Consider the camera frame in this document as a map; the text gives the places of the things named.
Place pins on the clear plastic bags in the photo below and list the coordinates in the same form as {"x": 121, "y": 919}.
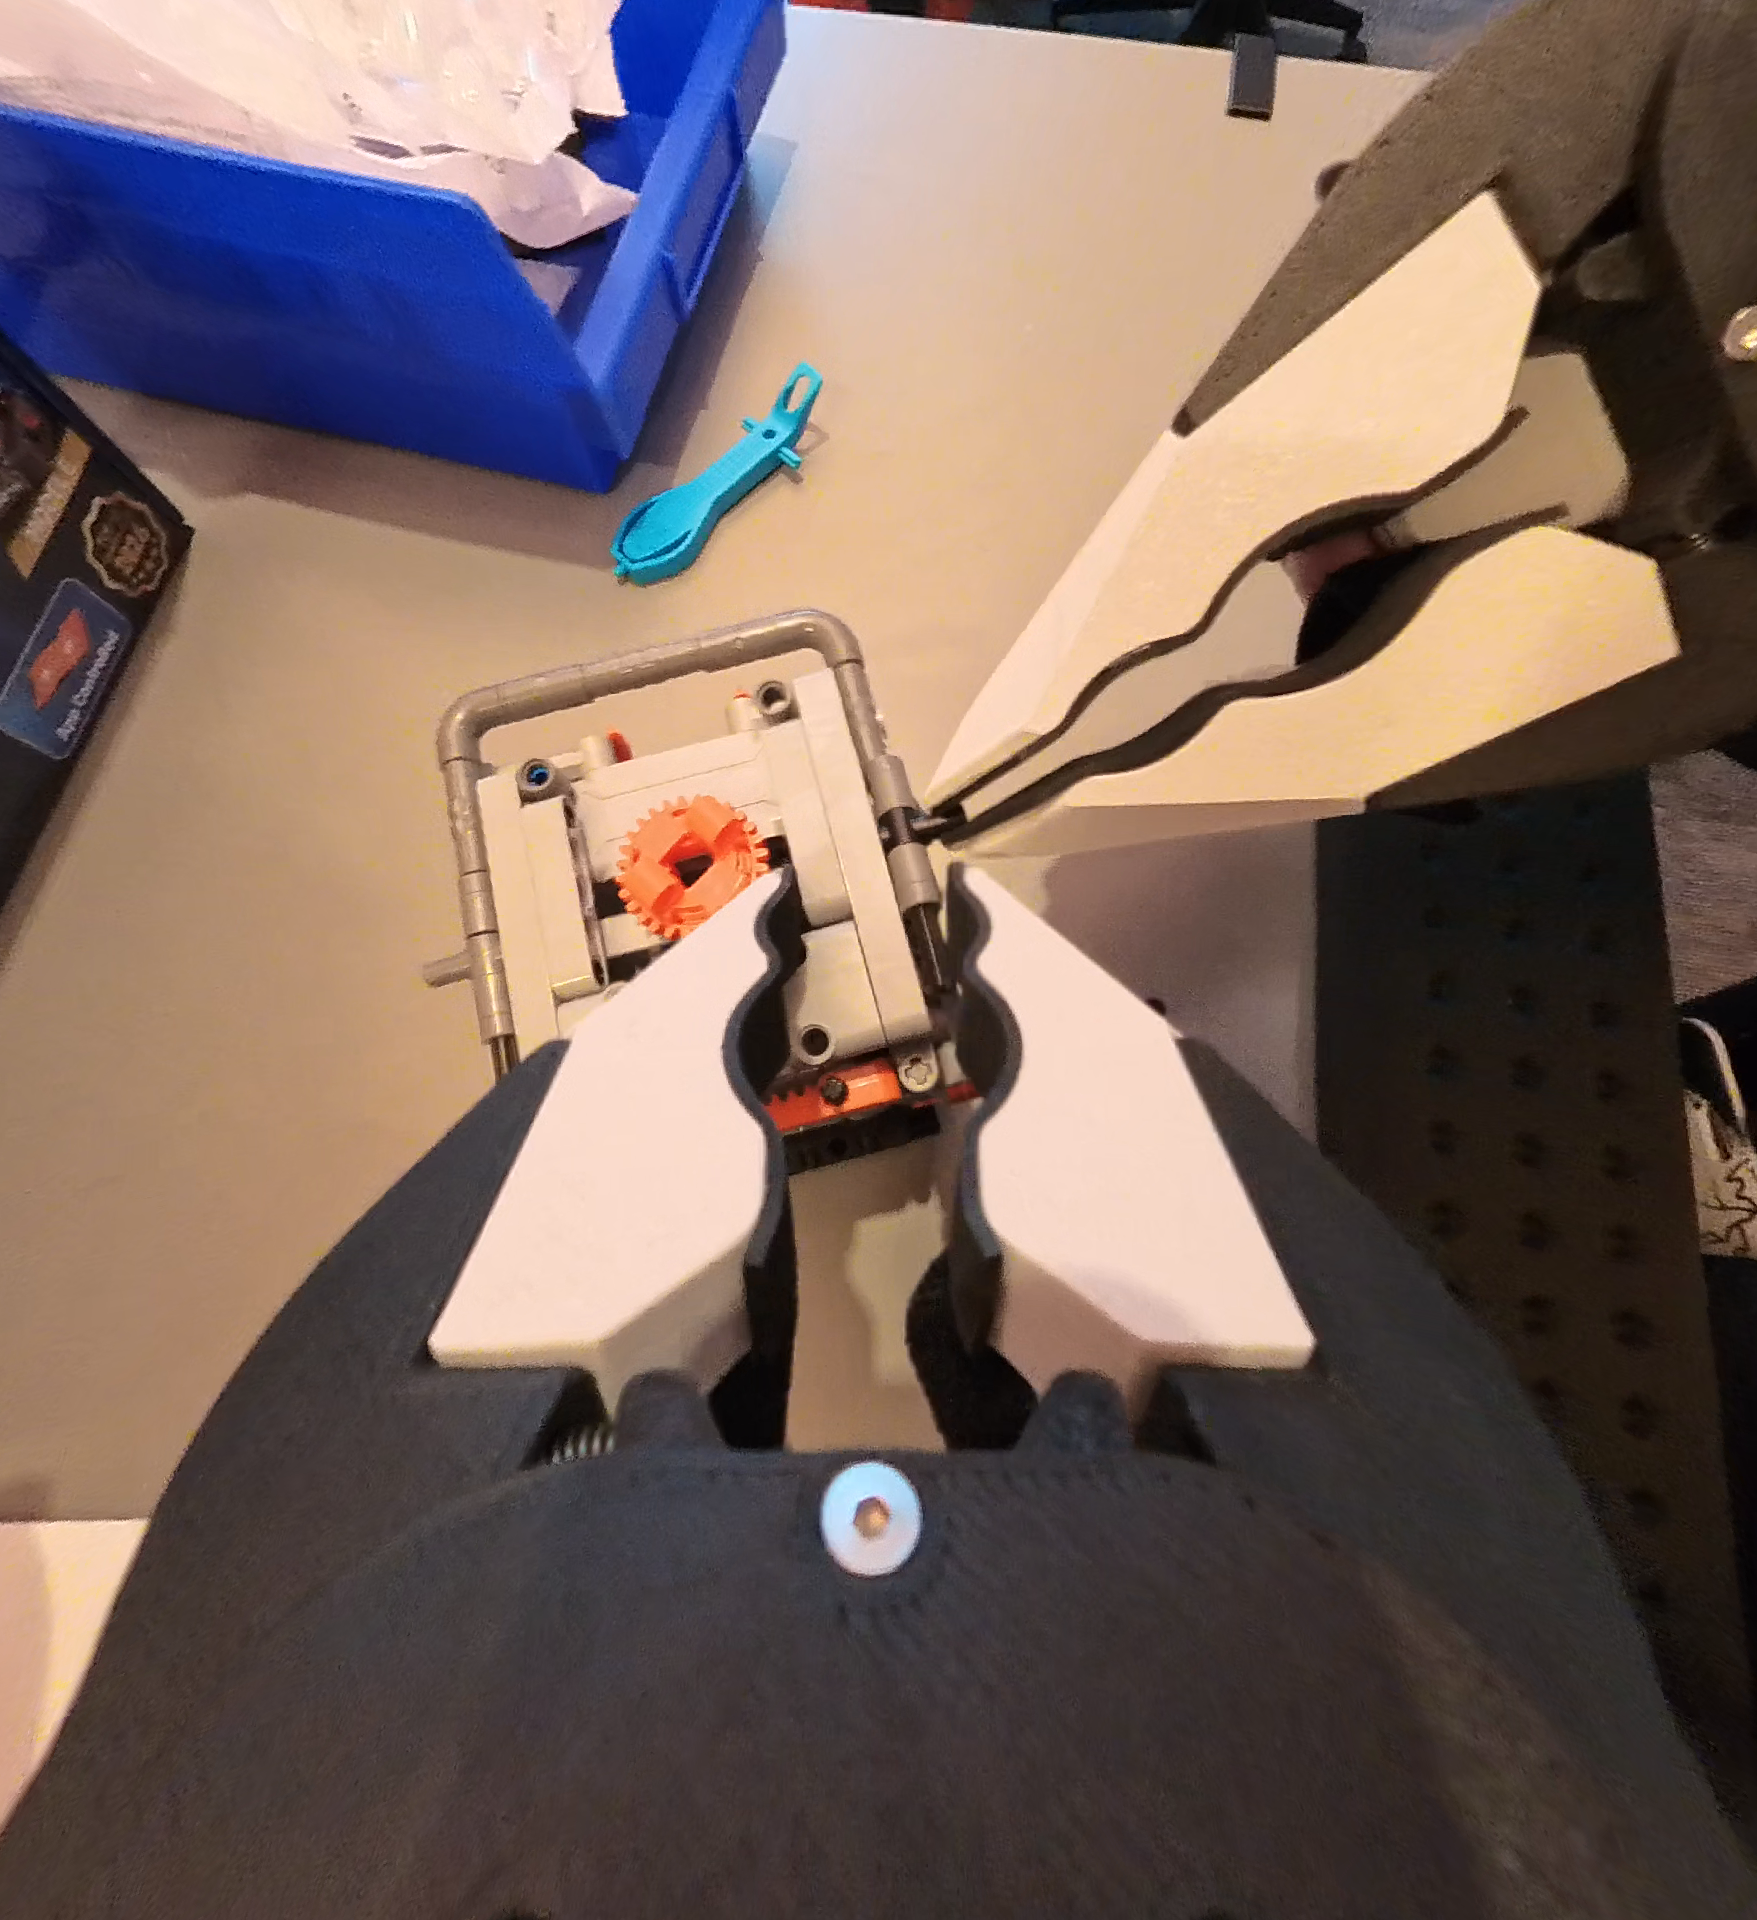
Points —
{"x": 220, "y": 71}

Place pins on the small black table clip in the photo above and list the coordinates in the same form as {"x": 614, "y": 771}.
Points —
{"x": 1248, "y": 71}

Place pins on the robot kit box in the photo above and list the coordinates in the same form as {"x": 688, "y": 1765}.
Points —
{"x": 6, "y": 661}

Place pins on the grey toy brick model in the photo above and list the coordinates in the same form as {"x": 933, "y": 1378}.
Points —
{"x": 574, "y": 869}

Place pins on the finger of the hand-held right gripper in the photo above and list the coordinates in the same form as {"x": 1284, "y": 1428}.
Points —
{"x": 1329, "y": 388}
{"x": 1476, "y": 678}

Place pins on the teal brick separator tool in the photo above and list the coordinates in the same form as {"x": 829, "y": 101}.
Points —
{"x": 670, "y": 533}

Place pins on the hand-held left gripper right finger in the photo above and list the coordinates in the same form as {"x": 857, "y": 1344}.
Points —
{"x": 1132, "y": 1198}

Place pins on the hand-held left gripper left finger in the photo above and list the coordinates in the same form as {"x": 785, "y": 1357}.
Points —
{"x": 604, "y": 1198}

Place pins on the blue plastic bin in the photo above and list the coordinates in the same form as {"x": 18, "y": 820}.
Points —
{"x": 278, "y": 302}

